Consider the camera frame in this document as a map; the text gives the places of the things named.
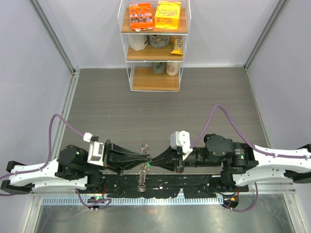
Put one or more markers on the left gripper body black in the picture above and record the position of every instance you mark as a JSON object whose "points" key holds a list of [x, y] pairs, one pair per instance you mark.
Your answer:
{"points": [[91, 167]]}

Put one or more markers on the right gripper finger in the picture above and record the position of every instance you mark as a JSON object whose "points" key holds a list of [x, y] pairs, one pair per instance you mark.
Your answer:
{"points": [[168, 155], [167, 165]]}

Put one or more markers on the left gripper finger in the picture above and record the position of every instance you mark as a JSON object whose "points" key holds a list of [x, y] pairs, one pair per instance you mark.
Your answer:
{"points": [[119, 154], [119, 167]]}

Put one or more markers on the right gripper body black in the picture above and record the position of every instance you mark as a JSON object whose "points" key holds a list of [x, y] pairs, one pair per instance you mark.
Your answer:
{"points": [[196, 158]]}

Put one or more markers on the large keyring with many rings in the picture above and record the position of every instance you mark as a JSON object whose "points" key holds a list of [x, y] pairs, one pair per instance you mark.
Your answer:
{"points": [[143, 169]]}

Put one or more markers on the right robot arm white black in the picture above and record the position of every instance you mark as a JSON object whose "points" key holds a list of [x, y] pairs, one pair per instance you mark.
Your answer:
{"points": [[241, 163]]}

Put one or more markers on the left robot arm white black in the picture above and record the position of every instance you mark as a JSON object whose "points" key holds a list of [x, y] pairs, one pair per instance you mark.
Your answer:
{"points": [[23, 179]]}

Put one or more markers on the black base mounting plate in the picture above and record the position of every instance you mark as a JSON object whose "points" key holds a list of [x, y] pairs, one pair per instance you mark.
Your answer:
{"points": [[160, 186]]}

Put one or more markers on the white cup red scribble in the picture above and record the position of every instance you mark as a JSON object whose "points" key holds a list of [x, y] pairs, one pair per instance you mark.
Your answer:
{"points": [[172, 68]]}

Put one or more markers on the green grey cup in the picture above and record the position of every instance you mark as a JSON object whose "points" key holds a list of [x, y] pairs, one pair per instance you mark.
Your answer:
{"points": [[158, 67]]}

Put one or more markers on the yellow candy bag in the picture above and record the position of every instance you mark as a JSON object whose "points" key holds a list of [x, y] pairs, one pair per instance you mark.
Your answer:
{"points": [[177, 46]]}

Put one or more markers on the grey cartoon mug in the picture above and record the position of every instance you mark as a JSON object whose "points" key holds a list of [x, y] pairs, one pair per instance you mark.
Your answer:
{"points": [[159, 41]]}

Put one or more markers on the yellow snack box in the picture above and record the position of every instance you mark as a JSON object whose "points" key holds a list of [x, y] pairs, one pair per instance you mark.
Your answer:
{"points": [[167, 15]]}

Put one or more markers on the orange snack box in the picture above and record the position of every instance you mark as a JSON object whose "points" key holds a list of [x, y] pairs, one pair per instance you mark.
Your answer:
{"points": [[141, 16]]}

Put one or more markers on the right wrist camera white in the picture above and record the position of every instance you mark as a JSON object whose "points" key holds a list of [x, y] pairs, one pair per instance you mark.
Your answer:
{"points": [[181, 139]]}

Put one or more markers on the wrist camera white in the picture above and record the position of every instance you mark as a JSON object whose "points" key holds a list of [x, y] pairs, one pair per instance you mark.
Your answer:
{"points": [[181, 139], [96, 150]]}

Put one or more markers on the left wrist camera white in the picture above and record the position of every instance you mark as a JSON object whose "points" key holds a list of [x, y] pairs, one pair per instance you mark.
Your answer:
{"points": [[96, 150]]}

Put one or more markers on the white slotted cable duct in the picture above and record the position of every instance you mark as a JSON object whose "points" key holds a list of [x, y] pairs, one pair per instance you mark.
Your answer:
{"points": [[179, 200]]}

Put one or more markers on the white wire shelf rack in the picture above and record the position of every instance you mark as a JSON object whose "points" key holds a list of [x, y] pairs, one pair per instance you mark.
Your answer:
{"points": [[151, 66]]}

